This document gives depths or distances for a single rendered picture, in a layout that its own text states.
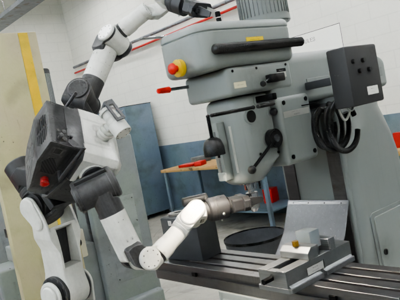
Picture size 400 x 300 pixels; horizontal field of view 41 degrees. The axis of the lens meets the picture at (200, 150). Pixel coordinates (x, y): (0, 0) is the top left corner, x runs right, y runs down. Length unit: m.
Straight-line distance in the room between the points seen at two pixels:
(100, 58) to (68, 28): 9.85
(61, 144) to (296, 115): 0.87
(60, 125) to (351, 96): 1.00
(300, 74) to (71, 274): 1.18
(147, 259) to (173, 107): 7.46
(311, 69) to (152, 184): 7.36
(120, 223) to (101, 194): 0.11
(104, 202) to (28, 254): 1.68
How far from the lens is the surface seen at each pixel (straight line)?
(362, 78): 1.98
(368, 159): 2.29
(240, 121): 1.88
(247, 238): 4.31
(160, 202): 9.45
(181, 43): 1.84
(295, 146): 2.03
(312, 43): 7.00
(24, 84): 3.44
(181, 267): 2.29
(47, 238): 2.12
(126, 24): 2.18
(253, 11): 2.11
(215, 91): 1.87
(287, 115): 2.01
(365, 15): 6.58
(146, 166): 9.29
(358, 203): 2.23
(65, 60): 11.88
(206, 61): 1.78
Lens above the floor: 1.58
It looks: 4 degrees down
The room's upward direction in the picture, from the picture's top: 11 degrees counter-clockwise
